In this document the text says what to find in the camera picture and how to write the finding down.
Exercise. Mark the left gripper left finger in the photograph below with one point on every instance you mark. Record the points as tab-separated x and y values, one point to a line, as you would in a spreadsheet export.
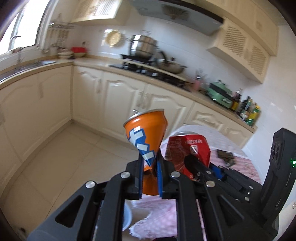
94	213

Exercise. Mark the black snack wrapper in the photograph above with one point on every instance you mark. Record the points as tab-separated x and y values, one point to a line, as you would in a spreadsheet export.
227	157

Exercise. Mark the stainless steel sink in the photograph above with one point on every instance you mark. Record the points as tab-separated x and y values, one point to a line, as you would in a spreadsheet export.
23	68

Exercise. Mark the dark green glass bottle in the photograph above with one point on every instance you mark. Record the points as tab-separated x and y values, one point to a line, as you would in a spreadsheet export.
244	108

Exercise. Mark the sink faucet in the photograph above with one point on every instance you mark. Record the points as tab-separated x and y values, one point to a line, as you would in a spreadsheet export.
18	51

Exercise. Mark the grey range hood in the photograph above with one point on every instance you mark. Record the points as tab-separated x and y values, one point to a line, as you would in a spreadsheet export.
182	13

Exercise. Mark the pink checkered tablecloth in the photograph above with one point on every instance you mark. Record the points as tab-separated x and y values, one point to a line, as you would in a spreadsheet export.
161	220

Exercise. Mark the crushed red cola can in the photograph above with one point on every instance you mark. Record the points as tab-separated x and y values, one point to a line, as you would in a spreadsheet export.
180	145

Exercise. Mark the cream cabinets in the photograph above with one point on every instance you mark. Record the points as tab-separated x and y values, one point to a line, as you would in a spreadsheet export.
37	103
246	40

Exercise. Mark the pink utensil cup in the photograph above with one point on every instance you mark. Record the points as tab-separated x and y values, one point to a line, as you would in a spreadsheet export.
200	77

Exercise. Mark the green yellow oil bottle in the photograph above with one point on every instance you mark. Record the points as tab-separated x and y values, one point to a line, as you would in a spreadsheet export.
253	116

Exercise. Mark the cream upper cabinets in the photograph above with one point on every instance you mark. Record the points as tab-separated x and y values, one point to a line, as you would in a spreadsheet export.
246	40

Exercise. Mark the dark soy sauce bottle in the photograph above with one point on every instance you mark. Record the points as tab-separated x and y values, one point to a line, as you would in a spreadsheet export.
236	100

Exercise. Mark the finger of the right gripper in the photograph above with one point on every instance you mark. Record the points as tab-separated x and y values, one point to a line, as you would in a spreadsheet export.
199	170
234	183

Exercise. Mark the black gas stove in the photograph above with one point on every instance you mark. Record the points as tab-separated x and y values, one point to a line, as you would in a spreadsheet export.
153	72

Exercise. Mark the hanging utensil rack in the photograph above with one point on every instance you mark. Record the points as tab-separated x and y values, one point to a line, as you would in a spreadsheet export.
57	35

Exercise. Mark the kitchen window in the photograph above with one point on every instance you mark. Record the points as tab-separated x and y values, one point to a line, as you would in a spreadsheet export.
23	30

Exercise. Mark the steel frying pan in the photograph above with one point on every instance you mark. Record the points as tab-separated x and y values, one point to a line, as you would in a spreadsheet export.
170	65

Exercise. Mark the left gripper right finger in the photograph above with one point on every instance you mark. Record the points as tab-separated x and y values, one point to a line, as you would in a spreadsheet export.
205	210

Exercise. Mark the stainless steel stock pot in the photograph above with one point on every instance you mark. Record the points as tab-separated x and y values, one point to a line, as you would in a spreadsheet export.
142	45

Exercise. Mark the round woven trivet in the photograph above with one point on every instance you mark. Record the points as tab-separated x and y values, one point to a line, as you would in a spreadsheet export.
113	38

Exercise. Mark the crushed orange soda can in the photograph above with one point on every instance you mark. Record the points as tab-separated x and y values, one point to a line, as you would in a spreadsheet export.
145	131

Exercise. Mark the stacked white bowls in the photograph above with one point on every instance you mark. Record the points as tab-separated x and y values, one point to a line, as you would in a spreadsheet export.
64	53

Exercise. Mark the red bowl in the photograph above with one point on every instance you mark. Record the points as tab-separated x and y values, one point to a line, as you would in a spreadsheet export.
79	52

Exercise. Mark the green electric cooker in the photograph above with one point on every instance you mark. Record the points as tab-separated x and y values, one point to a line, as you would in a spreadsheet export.
220	93

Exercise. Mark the cream lower cabinets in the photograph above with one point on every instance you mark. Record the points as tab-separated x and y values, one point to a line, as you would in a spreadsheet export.
37	103

